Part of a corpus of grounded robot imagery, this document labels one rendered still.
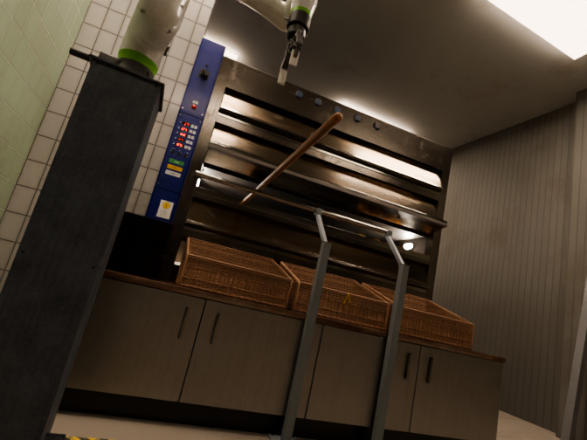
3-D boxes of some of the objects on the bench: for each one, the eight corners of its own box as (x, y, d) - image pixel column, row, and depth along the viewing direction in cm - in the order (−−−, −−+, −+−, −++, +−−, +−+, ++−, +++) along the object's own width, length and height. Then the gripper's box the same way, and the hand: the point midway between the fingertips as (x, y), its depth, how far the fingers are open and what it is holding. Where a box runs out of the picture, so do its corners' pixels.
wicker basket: (173, 281, 210) (186, 236, 215) (263, 301, 226) (273, 258, 232) (176, 285, 164) (192, 227, 170) (288, 309, 181) (300, 257, 187)
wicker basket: (353, 321, 244) (360, 281, 250) (421, 336, 259) (426, 299, 265) (394, 333, 198) (402, 284, 204) (473, 350, 213) (479, 304, 219)
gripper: (279, 44, 155) (267, 87, 150) (300, 4, 132) (288, 52, 127) (294, 51, 158) (284, 93, 153) (318, 13, 135) (307, 61, 130)
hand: (286, 72), depth 140 cm, fingers open, 13 cm apart
